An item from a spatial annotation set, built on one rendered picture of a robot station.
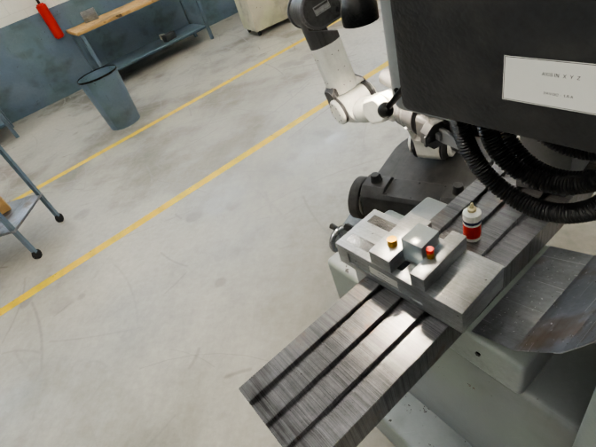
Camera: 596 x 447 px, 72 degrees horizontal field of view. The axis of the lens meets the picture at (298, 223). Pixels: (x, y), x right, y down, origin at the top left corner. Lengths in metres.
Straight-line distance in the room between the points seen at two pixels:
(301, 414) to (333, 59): 0.90
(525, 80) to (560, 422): 0.87
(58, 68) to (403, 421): 7.42
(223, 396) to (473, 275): 1.47
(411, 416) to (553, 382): 0.64
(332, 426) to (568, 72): 0.70
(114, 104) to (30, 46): 2.85
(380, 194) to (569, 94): 1.52
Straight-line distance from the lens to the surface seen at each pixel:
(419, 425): 1.61
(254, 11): 6.86
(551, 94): 0.31
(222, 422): 2.05
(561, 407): 1.09
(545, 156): 1.16
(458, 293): 0.88
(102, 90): 5.32
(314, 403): 0.87
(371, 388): 0.86
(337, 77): 1.24
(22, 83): 8.03
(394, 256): 0.90
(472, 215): 1.02
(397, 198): 1.76
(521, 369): 0.99
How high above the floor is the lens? 1.70
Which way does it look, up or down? 39 degrees down
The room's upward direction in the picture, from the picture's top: 20 degrees counter-clockwise
